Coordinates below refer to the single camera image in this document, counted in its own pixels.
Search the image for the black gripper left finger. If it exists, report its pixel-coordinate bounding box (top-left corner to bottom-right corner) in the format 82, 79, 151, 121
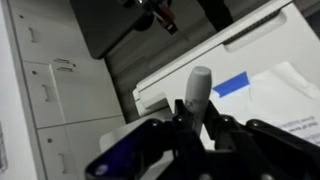
84, 98, 208, 180

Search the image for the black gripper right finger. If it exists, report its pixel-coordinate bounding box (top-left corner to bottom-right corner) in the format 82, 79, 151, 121
203, 99, 320, 180

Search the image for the grey marker pen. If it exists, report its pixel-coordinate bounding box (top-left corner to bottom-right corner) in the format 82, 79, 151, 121
184, 65, 213, 136

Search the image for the white paper sheet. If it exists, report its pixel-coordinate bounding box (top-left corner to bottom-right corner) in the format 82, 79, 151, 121
213, 61, 320, 145

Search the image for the blue tape piece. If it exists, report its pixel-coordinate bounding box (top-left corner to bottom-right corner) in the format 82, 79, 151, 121
212, 71, 251, 99

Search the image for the white office copier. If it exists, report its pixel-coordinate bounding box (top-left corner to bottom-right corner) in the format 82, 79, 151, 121
0, 0, 128, 180

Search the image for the dark grey box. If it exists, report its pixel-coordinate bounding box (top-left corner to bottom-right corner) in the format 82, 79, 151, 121
68, 0, 156, 61

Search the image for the orange red handle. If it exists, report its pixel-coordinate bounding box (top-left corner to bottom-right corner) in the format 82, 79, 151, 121
154, 1, 180, 36

